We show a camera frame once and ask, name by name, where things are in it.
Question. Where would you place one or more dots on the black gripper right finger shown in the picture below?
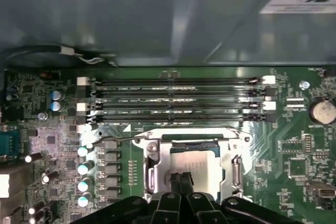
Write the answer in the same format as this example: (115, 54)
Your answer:
(202, 208)

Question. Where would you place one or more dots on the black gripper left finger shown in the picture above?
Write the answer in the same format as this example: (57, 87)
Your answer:
(168, 208)

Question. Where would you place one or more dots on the silver CPU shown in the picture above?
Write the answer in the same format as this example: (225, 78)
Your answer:
(207, 166)

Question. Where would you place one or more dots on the metal socket cover frame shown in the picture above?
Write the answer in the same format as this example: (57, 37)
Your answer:
(227, 166)

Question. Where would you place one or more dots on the CPU socket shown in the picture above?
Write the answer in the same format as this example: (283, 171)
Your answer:
(194, 131)

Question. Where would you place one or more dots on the silver blue capacitor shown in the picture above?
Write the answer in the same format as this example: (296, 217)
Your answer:
(82, 151)
(55, 106)
(55, 94)
(83, 186)
(83, 201)
(83, 169)

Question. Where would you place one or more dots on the RAM slot with black clips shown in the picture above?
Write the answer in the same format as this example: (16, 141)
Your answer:
(210, 116)
(210, 93)

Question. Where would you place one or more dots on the green motherboard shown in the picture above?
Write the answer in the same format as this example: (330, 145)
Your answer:
(275, 140)

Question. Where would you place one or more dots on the RAM slot with white clips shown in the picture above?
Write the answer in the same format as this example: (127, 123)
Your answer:
(210, 81)
(210, 105)

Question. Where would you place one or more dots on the silver USB port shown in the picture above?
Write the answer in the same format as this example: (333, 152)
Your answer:
(320, 192)

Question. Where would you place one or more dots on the round coin battery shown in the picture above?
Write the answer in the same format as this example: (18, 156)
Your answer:
(323, 111)

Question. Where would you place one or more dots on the blue port connector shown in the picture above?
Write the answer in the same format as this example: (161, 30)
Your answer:
(8, 140)

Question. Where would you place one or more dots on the black PC case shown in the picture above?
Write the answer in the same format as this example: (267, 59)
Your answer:
(131, 11)

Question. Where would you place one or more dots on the small case wall sticker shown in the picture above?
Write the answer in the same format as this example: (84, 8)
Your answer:
(296, 3)

